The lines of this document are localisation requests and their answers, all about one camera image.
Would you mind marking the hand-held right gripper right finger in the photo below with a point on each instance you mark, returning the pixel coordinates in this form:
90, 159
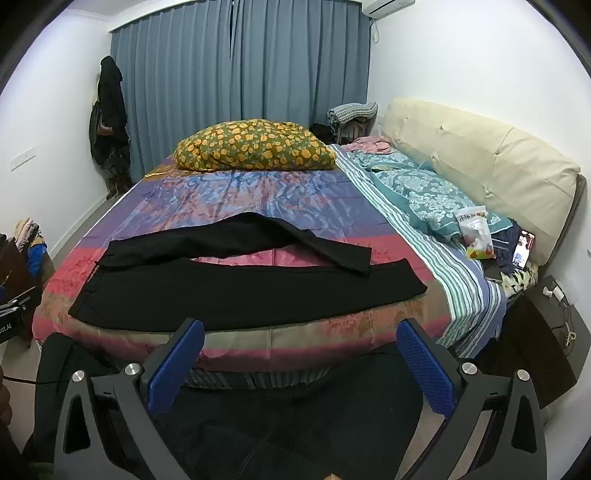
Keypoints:
425, 369

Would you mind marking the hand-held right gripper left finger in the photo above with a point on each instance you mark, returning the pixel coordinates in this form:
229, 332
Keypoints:
175, 364

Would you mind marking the black pants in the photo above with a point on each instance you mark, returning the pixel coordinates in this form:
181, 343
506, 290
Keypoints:
231, 290

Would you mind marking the brown cabinet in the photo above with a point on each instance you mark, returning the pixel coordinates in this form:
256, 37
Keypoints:
14, 272

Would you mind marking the pile of clothes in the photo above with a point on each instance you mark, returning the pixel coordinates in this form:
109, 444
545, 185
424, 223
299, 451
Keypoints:
30, 244

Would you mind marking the striped bed sheet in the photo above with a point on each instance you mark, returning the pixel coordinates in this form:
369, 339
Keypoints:
461, 286

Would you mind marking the dark nightstand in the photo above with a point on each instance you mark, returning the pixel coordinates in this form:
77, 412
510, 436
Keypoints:
531, 332

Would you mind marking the dark blue cloth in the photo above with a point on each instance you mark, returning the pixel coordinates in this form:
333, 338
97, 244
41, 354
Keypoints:
505, 249

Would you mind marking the clear snack bag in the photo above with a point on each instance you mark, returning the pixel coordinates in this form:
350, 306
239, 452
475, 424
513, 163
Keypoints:
478, 230

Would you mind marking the white charger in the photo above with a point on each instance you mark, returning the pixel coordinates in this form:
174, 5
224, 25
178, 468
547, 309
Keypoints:
554, 293

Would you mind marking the smartphone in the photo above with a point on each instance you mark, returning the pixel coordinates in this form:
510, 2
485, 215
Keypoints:
524, 249

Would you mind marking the teal floral pillow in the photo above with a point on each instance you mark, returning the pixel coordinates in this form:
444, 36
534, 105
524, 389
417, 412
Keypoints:
415, 189

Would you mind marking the pink and purple satin bedspread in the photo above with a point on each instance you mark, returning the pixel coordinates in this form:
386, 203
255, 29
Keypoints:
277, 194

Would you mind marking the cream padded headboard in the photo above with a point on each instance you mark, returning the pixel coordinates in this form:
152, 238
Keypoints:
508, 175

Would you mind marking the dark hanging clothes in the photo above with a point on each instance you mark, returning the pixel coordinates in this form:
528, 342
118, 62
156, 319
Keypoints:
110, 115

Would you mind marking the pink cloth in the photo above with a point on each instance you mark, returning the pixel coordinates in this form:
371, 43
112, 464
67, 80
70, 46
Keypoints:
369, 145

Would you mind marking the yellow floral pillow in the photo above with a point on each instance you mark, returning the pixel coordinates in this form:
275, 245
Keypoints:
254, 145

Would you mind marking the chair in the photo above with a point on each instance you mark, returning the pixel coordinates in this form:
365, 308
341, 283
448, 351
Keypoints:
353, 131

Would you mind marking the grey checked towel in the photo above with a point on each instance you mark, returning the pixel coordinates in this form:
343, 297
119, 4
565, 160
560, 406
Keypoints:
351, 113

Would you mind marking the blue-grey curtain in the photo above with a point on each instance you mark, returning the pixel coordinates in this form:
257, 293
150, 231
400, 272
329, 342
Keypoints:
184, 69

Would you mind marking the white air conditioner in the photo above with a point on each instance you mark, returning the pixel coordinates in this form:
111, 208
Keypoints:
378, 7

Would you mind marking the white wall switch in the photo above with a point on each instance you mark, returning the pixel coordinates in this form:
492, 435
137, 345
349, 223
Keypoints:
23, 157

